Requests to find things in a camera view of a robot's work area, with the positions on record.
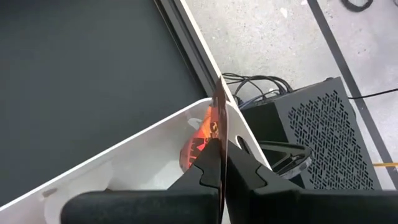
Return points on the aluminium table frame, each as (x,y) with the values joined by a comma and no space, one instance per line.
(189,40)

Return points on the black perforated computer case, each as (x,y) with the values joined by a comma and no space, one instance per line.
(326,130)

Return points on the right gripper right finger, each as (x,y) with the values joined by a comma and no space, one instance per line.
(295,208)

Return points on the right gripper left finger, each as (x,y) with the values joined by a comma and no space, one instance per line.
(155,208)

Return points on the taco seasoning packet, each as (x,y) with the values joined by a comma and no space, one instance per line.
(202,133)

